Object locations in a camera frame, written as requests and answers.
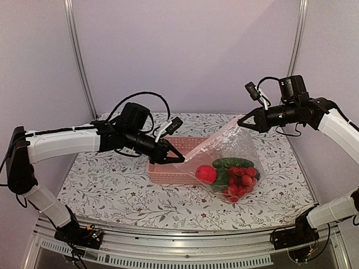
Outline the green avocado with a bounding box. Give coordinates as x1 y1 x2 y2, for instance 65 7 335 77
211 168 229 187

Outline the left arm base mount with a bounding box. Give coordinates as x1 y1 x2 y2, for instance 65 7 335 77
54 223 104 249

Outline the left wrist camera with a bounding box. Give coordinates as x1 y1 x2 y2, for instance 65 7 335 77
113 103 183 142

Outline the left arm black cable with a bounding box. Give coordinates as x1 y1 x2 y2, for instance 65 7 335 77
108 91 172 123

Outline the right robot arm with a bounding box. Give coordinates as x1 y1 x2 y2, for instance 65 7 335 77
237 98 358 249

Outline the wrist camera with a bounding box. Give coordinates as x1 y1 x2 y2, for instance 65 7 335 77
245 75 310 110
113 103 183 142

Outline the green cucumber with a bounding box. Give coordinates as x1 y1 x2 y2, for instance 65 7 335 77
212 157 254 169

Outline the pink plastic basket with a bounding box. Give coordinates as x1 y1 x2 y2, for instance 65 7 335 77
146 137 208 185

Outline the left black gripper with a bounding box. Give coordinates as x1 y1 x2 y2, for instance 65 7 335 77
125 128 185 165

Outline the aluminium front rail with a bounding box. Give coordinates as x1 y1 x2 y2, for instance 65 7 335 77
24 216 354 268

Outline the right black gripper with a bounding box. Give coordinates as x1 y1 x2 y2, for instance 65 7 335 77
239 101 299 132

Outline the floral tablecloth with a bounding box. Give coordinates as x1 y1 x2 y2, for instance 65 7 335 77
57 112 319 231

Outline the left aluminium frame post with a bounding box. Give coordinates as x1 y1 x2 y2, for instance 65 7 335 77
63 0 98 119

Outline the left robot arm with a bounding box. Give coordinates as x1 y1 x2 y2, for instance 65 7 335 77
2 120 185 243

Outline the orange red pepper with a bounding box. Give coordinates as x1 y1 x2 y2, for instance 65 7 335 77
195 165 217 184

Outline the aluminium frame post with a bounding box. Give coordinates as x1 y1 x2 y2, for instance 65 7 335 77
287 0 309 76
63 0 98 119

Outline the red lychee bunch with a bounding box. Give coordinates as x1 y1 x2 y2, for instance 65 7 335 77
221 167 259 204

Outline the right aluminium frame post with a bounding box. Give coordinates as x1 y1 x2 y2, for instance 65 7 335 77
287 0 309 76

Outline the clear zip top bag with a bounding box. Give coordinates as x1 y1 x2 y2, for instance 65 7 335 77
175 115 265 204

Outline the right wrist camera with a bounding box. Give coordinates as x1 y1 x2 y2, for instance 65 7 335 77
245 75 310 110

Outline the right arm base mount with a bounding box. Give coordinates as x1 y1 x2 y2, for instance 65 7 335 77
269 228 319 250

